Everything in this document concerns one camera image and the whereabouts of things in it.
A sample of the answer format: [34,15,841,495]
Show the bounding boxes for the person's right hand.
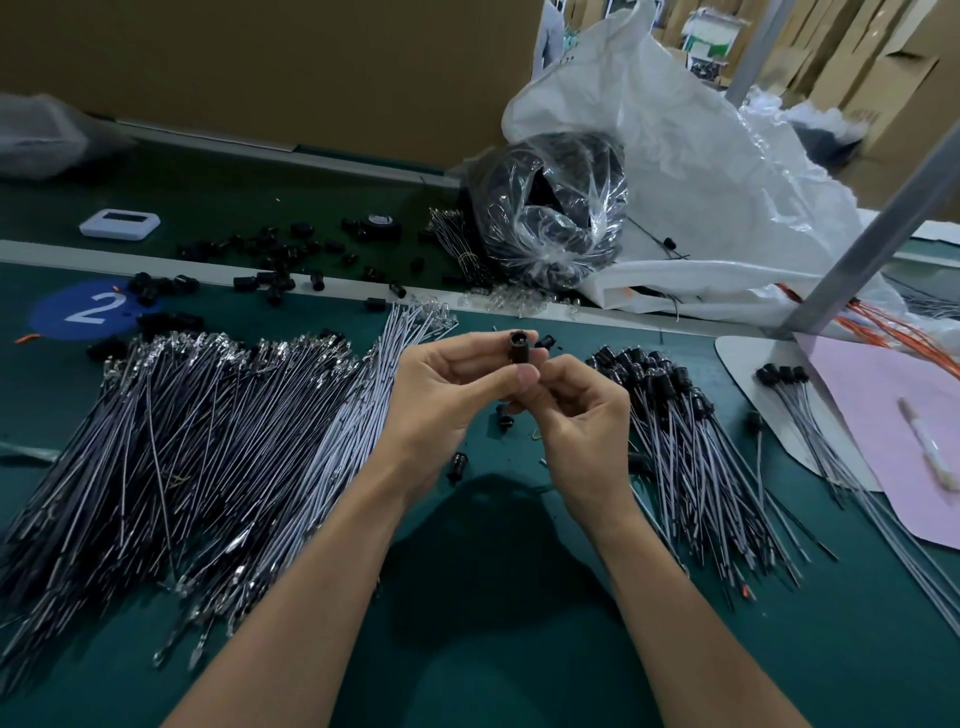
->
[510,355,639,530]

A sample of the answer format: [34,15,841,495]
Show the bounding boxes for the person's left hand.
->
[372,330,549,504]

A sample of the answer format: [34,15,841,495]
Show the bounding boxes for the pile of wires with black caps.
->
[588,345,839,599]

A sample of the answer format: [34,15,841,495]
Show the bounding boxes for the small bundle of capped wires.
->
[754,363,960,632]

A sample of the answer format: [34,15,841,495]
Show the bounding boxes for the black plastic caps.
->
[87,217,452,362]

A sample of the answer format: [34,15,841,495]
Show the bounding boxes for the pile of grey wires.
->
[0,300,459,695]

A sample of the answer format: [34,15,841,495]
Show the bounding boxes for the person's right forearm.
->
[588,492,812,728]

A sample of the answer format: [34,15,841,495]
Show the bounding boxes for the person's left forearm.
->
[162,465,429,728]

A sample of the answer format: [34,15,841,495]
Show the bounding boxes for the clear bag with black contents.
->
[462,130,632,291]

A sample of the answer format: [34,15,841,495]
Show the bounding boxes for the pink paper sheet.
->
[795,333,960,549]

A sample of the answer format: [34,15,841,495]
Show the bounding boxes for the large white plastic sack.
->
[502,0,960,324]

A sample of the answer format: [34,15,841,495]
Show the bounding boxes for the white pen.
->
[900,397,959,494]

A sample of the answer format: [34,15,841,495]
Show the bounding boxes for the brown cardboard panel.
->
[0,0,545,170]

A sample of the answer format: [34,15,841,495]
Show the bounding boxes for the small white timer device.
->
[79,208,162,243]

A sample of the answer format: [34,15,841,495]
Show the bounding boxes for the blue round number sticker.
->
[27,277,149,344]

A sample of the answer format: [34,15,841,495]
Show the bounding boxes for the clear plastic strip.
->
[0,439,62,464]

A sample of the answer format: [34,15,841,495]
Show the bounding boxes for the crumpled clear plastic bag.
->
[0,93,134,182]

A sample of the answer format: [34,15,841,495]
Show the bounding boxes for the stack of cardboard boxes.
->
[810,0,960,204]

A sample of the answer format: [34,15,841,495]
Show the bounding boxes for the bundle of orange wires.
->
[780,282,960,377]

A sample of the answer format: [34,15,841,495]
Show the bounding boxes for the grey metal frame post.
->
[726,0,797,107]
[777,120,960,335]

